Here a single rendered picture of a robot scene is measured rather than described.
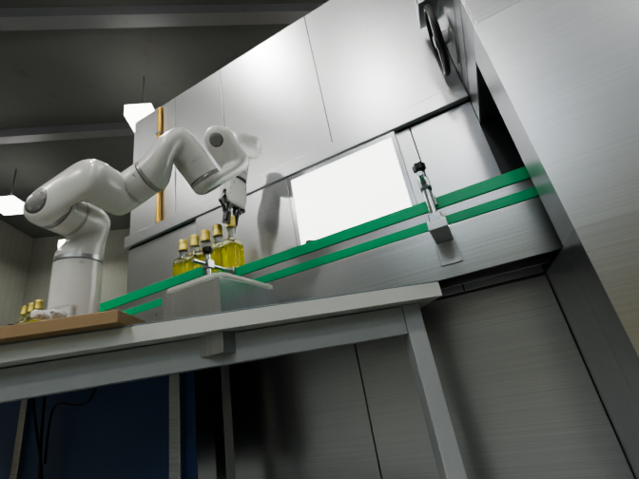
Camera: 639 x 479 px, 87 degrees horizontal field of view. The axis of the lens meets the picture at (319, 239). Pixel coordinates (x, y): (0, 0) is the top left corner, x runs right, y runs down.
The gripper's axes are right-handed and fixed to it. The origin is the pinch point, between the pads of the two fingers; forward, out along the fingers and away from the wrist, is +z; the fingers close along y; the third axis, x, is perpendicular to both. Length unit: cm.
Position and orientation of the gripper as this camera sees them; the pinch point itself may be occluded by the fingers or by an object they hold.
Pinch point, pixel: (230, 219)
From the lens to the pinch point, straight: 125.7
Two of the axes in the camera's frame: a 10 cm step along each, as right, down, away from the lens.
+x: 9.0, -0.6, -4.4
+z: -0.7, 9.6, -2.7
